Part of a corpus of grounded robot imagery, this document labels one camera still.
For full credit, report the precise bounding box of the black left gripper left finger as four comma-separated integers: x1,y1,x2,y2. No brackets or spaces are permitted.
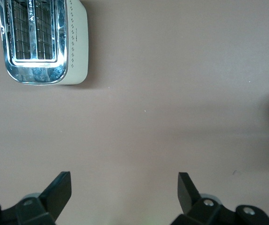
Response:
0,171,72,225

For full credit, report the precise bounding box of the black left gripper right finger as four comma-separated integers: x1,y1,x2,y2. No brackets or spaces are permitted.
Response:
170,172,269,225

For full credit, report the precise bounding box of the beige chrome toaster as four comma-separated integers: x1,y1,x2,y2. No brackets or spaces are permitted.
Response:
0,0,89,86

